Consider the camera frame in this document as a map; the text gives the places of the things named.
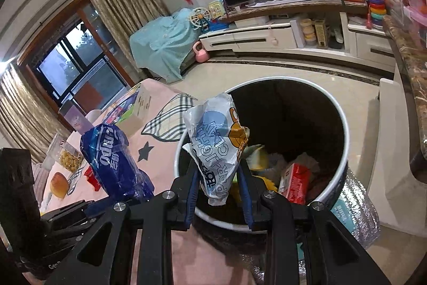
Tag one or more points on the rainbow stacking rings toy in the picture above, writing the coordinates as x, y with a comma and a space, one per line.
377, 9

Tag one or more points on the colourful picture book box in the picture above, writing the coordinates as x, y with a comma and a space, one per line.
128, 108

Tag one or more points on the clear plastic snack jar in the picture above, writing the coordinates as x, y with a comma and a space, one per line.
68, 154

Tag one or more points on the red milk carton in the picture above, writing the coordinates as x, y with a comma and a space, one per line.
293, 183

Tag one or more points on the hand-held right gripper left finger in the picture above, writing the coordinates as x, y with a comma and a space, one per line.
190, 201

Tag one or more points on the silver foil insulated bag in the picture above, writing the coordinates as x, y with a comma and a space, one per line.
360, 215

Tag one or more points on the glass balcony door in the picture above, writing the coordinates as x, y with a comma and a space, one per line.
76, 71

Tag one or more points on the red yellow apple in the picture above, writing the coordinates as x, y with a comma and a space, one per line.
59, 185

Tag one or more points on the red open paper box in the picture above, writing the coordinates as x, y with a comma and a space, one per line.
91, 178

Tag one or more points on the dark blue snack bag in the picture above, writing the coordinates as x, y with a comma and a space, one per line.
113, 164

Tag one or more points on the purple water bottle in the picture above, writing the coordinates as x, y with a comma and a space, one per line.
80, 122

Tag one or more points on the wooden slatted box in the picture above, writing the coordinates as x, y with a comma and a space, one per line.
322, 34

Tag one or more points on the ferris wheel toy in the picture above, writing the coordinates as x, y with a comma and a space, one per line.
200, 18

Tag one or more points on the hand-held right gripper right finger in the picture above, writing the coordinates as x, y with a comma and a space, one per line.
247, 201

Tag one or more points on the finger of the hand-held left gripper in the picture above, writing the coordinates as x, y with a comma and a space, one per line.
66, 215

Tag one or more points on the stack of yellow tins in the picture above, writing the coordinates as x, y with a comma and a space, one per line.
308, 33

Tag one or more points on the pink kettlebell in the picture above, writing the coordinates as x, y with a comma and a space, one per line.
201, 53

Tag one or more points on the pink plaid print tablecloth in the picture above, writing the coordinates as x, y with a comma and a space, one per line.
200, 255

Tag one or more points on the white and blue snack bag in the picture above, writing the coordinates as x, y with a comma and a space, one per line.
216, 144

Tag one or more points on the white television cabinet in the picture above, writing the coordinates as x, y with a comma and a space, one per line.
253, 39

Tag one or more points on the white round trash bin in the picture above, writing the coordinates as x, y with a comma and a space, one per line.
300, 111

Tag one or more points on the teal cloth cover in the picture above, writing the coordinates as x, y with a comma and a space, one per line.
160, 44

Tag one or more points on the blue toy track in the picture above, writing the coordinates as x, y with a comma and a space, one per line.
218, 25

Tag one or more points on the colourful toy board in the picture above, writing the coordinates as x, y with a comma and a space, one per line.
216, 8

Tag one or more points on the brown marble counter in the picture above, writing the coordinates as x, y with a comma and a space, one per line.
412, 71

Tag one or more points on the striped sofa cushions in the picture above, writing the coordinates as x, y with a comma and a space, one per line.
40, 181

